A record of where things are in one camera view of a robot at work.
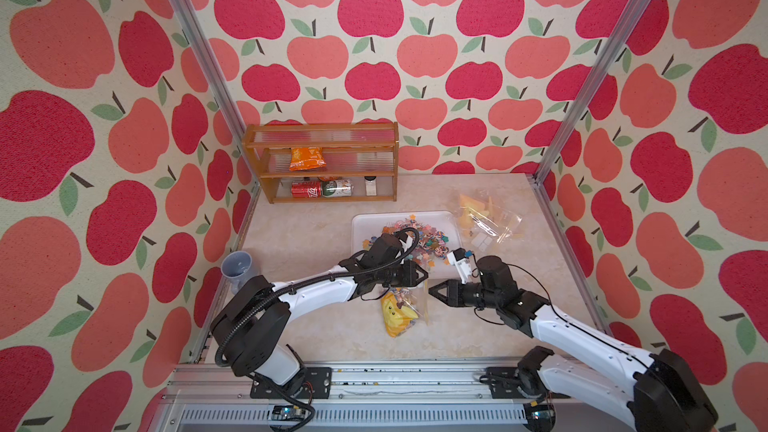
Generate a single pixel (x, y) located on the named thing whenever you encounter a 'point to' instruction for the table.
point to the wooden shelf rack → (349, 162)
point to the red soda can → (306, 189)
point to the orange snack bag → (306, 158)
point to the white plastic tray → (368, 224)
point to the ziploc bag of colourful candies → (484, 218)
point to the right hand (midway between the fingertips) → (432, 296)
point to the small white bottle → (370, 185)
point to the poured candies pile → (419, 242)
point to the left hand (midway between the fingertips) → (427, 284)
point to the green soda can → (337, 188)
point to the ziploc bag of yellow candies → (402, 307)
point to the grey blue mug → (237, 266)
